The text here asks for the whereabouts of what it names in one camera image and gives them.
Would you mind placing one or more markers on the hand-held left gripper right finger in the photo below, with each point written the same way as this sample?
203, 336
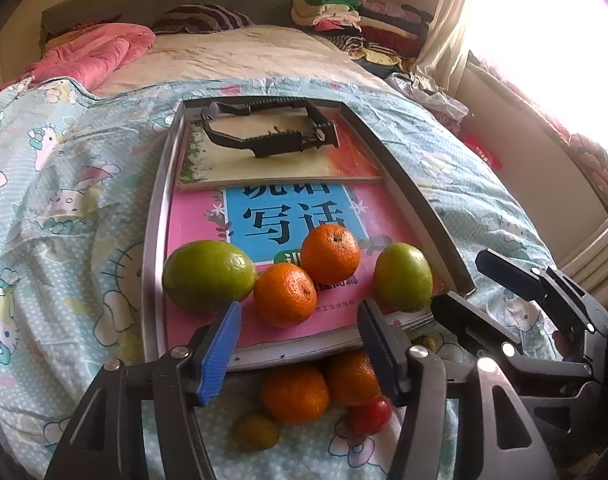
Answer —
378, 355

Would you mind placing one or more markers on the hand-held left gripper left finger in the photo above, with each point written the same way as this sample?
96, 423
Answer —
219, 355

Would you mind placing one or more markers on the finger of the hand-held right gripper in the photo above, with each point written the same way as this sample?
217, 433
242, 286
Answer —
468, 322
513, 272

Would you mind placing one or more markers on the orange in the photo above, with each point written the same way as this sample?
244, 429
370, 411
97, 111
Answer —
295, 394
330, 254
351, 380
286, 295

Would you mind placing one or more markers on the small yellow-green fruit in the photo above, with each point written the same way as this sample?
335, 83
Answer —
256, 432
426, 343

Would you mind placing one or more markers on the red tomato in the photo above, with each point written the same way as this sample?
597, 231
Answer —
369, 416

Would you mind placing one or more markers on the grey cardboard box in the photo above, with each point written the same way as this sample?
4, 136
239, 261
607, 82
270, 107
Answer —
151, 260

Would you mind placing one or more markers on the large green citrus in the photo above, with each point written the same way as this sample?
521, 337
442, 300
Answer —
209, 277

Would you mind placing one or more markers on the small green citrus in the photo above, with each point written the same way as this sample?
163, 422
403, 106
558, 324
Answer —
402, 276

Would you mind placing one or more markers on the red bag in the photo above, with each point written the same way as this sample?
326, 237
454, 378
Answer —
483, 152

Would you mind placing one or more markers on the pink book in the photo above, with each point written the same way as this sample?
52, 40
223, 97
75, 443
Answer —
194, 225

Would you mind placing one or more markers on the pink floral cloth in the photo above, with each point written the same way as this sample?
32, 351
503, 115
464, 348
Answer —
593, 160

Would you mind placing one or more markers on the cartoon cat printed blanket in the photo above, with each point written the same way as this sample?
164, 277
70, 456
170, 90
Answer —
84, 210

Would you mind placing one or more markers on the white crumpled cloth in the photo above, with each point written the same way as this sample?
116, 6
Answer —
423, 92

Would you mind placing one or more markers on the cream curtain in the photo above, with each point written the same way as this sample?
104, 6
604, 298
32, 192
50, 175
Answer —
451, 25

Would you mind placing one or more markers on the pile of folded clothes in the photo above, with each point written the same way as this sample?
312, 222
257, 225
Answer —
364, 25

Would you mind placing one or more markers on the beige bed sheet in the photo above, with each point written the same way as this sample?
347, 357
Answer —
224, 55

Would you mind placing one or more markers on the pink quilt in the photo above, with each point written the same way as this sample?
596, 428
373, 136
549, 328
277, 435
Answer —
94, 50

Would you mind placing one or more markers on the striped pillow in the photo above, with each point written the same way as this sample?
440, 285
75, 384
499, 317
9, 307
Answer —
204, 17

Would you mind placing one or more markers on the red cloth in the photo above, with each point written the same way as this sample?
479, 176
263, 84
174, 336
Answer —
4, 89

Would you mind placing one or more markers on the black plastic frame tool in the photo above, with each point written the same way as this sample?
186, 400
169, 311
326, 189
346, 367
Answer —
279, 142

